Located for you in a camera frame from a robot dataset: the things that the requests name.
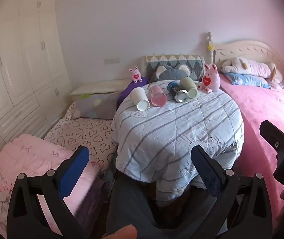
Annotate blue drink can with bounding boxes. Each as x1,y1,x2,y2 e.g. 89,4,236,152
167,81,188,103

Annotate patterned grey headboard cushion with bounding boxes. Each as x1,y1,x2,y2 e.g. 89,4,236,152
144,54,206,82

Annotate blue pillow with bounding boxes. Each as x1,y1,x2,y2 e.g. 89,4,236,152
224,72,272,89

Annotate person's grey trouser legs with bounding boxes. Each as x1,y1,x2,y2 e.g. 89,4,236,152
106,171,233,239

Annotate green cup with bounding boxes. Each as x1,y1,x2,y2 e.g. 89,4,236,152
180,77,198,99

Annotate white crumpled cloth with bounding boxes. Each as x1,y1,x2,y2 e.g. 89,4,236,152
0,190,11,206

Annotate heart print sheet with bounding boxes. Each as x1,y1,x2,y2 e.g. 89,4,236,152
43,102,119,175

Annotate pink bedspread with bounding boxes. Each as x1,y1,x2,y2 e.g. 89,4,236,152
217,73,284,232

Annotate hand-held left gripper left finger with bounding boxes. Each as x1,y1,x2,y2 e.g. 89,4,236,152
6,145,90,239

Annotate grey cat cushion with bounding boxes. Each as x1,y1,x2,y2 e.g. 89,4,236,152
150,64,191,83

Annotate purple cushion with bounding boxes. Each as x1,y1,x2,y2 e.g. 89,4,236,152
117,76,149,108

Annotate person's left hand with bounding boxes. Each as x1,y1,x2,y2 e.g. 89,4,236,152
104,225,138,239

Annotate white cup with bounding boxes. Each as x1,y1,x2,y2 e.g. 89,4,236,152
130,87,150,111

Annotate small pink rabbit toy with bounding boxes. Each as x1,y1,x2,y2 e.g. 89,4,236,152
129,66,143,83

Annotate white plush dog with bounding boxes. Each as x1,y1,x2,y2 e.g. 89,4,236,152
220,57,283,83

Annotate pink quilt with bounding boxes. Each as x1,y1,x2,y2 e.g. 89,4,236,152
0,133,103,232

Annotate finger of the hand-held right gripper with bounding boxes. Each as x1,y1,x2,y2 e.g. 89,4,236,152
259,120,284,153

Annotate white nightstand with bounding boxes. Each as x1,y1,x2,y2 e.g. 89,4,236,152
69,79,133,96

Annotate large pink rabbit toy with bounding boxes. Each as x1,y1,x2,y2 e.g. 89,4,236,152
197,63,221,93

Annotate striped light blue blanket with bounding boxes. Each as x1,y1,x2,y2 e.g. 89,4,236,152
113,80,244,203

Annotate grey floral pillow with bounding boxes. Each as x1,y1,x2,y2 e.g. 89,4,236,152
70,92,120,120

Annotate white wardrobe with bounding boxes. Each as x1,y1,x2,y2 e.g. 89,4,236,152
0,0,73,166

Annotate cream bed headboard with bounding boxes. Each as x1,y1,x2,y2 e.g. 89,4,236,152
207,31,284,80

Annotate pink cup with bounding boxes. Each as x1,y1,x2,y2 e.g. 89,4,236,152
147,82,167,106

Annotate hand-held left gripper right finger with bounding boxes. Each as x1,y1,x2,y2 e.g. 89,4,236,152
190,145,273,239

